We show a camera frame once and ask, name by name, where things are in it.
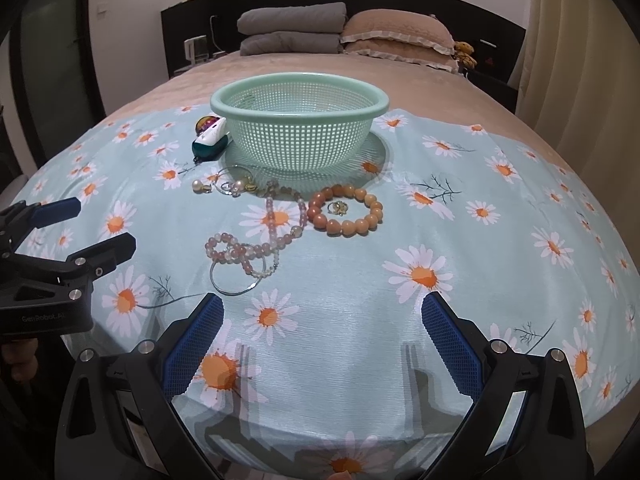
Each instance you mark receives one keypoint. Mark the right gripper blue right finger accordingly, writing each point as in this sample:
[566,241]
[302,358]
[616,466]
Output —
[454,340]

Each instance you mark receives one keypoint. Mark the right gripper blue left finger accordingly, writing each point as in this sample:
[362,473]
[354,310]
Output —
[185,343]

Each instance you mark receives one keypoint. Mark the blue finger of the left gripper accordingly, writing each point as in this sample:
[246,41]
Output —
[55,212]
[104,257]

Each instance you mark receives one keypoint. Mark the thin silver bangle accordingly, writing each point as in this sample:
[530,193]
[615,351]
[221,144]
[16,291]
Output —
[230,279]

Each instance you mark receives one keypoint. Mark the pearl earrings with hoop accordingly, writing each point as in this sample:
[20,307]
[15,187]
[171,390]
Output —
[231,181]

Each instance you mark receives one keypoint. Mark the iridescent red green ball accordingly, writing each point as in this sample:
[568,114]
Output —
[205,122]

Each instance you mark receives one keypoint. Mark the gold ring charm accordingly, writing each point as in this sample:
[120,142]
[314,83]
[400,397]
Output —
[337,208]

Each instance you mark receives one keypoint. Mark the person's hand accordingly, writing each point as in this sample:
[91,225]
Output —
[21,357]

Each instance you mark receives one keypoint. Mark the daisy print light blue cloth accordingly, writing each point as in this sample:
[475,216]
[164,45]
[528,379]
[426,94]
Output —
[325,365]

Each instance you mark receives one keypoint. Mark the white bedside device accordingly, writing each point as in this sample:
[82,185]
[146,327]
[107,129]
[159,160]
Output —
[196,49]

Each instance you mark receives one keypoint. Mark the mint green plastic basket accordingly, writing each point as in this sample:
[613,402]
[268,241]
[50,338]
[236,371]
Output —
[299,121]

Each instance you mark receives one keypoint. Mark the tan bedspread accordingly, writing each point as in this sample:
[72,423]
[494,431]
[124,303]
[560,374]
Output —
[322,197]

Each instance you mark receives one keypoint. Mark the lower grey pillow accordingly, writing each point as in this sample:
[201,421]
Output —
[291,42]

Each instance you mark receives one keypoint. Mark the grey pillow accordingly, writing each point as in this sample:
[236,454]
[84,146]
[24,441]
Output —
[291,42]
[326,18]

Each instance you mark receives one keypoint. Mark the lower tan ruffled pillow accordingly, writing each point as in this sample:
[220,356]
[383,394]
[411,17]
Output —
[406,53]

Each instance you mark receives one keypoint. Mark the tan ruffled pillow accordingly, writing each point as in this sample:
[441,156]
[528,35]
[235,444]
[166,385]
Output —
[406,53]
[402,26]

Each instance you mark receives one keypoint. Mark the brown plush toy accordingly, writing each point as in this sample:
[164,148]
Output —
[463,54]

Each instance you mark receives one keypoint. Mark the cream curtain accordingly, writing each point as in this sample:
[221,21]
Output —
[579,90]

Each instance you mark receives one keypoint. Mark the upper grey pillow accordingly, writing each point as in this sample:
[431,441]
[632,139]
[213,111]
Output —
[326,18]

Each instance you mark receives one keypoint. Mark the upper tan ruffled pillow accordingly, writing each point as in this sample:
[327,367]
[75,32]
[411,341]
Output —
[402,26]

